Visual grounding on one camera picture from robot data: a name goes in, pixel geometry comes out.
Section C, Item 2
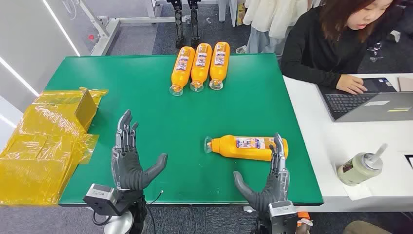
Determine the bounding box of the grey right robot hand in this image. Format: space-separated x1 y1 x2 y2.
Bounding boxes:
233 133 290 212

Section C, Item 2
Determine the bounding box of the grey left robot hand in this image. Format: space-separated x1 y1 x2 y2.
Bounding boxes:
111 110 169 192

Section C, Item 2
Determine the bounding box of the orange bottle with blue label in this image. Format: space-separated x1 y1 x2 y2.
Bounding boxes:
204 134 289 162

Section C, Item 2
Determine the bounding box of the orange bottle with clear cap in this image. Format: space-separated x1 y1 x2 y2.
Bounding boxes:
209 41 231 90
169 46 196 97
189 42 213 93

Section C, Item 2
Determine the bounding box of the orange tag with white label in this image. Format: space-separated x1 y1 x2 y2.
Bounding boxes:
296 211 314 234

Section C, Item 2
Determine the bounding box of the pale drink cup with straw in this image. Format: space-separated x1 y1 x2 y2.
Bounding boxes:
337 143 389 187

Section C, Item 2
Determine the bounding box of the green table mat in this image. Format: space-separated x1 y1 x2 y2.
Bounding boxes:
45 53 324 206

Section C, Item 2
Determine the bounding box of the yellow film wrapped cardboard box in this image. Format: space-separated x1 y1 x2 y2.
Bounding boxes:
0 86 110 206

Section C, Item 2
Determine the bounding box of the grey laptop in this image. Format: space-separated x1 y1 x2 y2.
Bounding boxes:
318 77 413 123

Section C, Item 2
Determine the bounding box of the person's hand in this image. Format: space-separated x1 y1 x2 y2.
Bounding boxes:
335 74 368 95

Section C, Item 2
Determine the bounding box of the black robot leg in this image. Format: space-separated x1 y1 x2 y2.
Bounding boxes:
167 0 186 49
188 0 202 47

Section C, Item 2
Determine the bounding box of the beige notebook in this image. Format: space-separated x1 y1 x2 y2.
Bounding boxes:
397 77 413 92

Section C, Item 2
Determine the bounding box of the chrome chair base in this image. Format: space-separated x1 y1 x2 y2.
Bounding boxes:
367 42 385 62

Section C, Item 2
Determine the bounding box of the person in pale clothing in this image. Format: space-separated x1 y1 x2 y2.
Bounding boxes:
235 0 309 55

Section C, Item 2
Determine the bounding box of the yellow carton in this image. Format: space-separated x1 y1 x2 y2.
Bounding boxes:
236 1 246 26

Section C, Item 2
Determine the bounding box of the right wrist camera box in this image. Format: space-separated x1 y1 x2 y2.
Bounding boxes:
267 200 299 234

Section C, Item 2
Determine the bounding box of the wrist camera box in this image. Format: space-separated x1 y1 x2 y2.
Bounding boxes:
267 200 299 234
83 183 121 216

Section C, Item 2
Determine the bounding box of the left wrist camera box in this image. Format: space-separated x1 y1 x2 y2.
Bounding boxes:
83 183 121 216

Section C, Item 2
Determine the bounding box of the white metal frame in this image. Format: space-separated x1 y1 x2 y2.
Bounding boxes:
61 0 226 56

